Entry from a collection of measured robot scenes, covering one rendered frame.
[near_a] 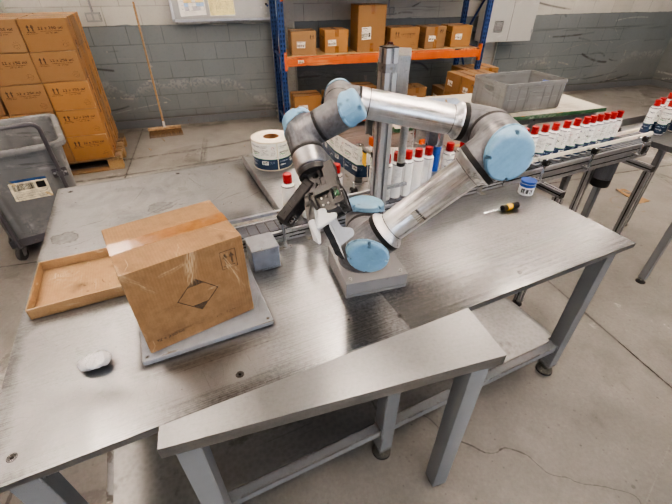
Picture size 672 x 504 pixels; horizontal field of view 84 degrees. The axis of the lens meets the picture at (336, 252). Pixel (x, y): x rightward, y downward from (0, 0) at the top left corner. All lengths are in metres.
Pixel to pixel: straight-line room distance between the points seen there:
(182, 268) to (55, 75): 3.68
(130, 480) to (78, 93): 3.63
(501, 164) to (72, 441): 1.14
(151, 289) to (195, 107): 5.04
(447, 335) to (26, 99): 4.25
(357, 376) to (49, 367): 0.82
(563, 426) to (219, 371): 1.62
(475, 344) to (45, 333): 1.24
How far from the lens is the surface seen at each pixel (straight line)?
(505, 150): 0.93
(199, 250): 1.00
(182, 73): 5.86
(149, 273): 1.00
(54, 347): 1.34
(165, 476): 1.69
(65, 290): 1.53
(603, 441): 2.22
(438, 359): 1.10
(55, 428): 1.15
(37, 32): 4.52
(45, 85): 4.59
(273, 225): 1.50
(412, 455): 1.88
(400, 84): 1.33
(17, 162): 3.22
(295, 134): 0.89
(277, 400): 1.00
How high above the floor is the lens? 1.67
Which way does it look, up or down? 36 degrees down
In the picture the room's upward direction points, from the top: straight up
